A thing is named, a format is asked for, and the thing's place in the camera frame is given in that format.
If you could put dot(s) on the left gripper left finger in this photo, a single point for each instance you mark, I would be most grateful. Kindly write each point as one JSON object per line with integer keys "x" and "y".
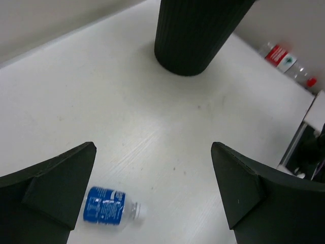
{"x": 41, "y": 203}

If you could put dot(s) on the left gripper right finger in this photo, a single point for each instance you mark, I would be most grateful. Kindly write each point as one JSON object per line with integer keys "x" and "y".
{"x": 265, "y": 205}

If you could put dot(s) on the black plastic bin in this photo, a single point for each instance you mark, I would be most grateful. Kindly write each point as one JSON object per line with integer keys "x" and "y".
{"x": 190, "y": 33}

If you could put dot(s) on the blue label plastic bottle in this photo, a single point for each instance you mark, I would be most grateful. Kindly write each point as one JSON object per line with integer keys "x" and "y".
{"x": 112, "y": 208}

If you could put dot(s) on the red label plastic bottle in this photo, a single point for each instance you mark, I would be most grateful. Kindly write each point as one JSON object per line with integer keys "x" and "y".
{"x": 285, "y": 62}

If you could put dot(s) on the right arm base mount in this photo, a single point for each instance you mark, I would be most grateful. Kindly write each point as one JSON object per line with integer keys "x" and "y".
{"x": 304, "y": 158}

